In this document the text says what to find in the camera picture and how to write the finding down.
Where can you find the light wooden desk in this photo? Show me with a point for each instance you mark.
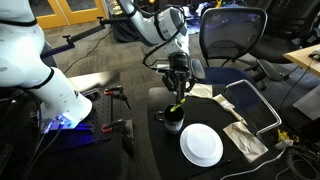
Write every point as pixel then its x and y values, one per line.
pixel 303 58

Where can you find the yellow door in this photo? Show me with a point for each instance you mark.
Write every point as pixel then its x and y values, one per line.
pixel 50 20
pixel 83 15

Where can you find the green marker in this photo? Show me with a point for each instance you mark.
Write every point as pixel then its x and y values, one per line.
pixel 177 105

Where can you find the yellow black tool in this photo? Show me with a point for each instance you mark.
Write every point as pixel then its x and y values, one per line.
pixel 286 136

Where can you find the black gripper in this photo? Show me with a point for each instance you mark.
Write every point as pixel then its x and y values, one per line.
pixel 179 64

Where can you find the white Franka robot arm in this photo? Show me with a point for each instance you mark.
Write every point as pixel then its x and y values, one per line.
pixel 20 50

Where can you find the black equipment cart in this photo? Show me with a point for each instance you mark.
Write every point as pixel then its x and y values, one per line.
pixel 121 31

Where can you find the white round plate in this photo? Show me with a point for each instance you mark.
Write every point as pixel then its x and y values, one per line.
pixel 201 145

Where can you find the black white speckled cup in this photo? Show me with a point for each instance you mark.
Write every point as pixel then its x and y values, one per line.
pixel 173 121

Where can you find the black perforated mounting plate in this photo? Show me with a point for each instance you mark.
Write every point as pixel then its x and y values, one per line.
pixel 100 110

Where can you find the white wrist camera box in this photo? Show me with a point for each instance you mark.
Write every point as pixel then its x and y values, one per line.
pixel 162 68

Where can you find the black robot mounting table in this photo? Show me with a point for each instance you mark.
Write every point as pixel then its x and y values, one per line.
pixel 83 163

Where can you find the grey desk side panel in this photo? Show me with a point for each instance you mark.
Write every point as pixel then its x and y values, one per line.
pixel 308 103

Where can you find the silver bent metal tube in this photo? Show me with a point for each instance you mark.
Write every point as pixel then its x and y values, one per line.
pixel 266 103

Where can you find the black computer mouse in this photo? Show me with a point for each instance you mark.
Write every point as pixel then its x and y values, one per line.
pixel 315 54

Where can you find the blue mesh-back office chair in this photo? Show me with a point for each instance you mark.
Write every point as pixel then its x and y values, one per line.
pixel 233 33

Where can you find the black office chair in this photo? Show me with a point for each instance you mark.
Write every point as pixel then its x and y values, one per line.
pixel 283 33

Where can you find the black tripod boom bar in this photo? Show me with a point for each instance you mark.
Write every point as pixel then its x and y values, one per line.
pixel 83 33

